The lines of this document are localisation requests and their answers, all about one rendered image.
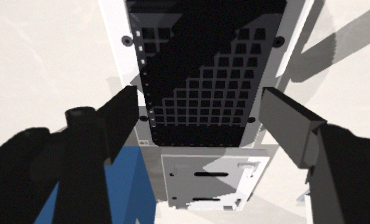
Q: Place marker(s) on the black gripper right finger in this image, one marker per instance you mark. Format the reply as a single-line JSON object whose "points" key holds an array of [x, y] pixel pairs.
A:
{"points": [[337, 160]]}

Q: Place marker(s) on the blue bin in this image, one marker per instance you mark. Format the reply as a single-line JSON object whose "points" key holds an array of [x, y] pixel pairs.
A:
{"points": [[130, 192]]}

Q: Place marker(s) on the black multi-well plate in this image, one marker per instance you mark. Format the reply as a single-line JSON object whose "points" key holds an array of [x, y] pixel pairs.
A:
{"points": [[190, 113]]}

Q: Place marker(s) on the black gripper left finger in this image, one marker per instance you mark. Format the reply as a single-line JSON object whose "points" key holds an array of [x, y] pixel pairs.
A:
{"points": [[33, 157]]}

